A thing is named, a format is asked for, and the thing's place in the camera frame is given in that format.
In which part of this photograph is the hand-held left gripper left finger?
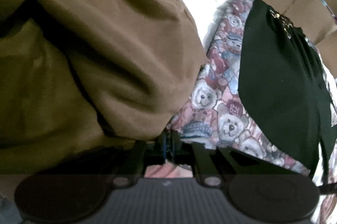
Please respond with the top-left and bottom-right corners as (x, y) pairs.
(79, 132), (170, 186)

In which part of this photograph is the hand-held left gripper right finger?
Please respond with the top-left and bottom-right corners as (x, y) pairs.
(170, 131), (296, 186)

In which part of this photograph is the black knit bear print garment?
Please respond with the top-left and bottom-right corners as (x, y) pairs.
(146, 0), (337, 224)

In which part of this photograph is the brown garment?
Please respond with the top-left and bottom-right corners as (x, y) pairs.
(0, 0), (208, 174)

